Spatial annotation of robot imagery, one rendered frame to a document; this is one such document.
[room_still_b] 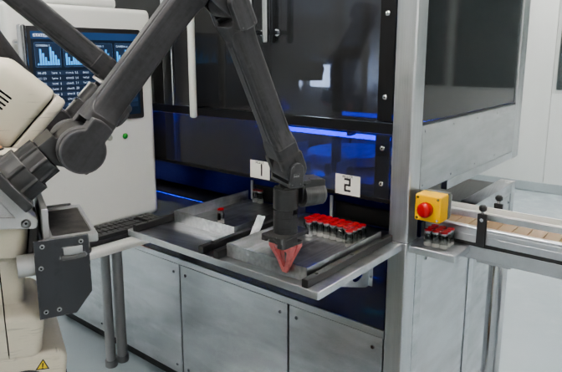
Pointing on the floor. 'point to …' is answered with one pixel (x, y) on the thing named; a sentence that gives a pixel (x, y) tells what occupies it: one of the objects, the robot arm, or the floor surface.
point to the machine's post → (406, 153)
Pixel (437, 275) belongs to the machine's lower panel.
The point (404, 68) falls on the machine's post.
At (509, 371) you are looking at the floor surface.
